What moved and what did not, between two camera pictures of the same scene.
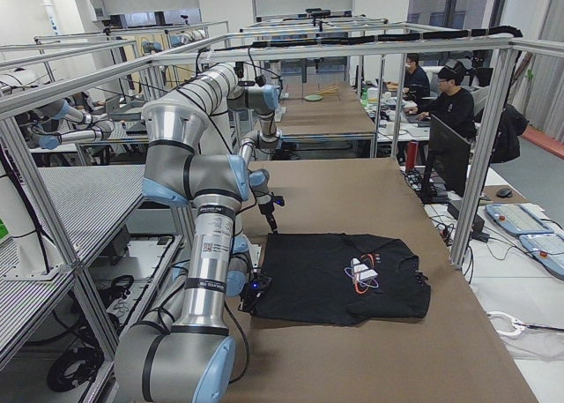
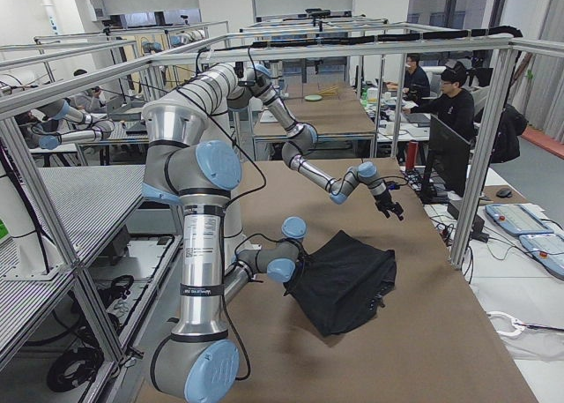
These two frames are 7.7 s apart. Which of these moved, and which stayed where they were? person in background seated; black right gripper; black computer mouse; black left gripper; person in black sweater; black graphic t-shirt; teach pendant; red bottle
Moved: black left gripper; black graphic t-shirt; black right gripper
Stayed: person in black sweater; teach pendant; black computer mouse; red bottle; person in background seated
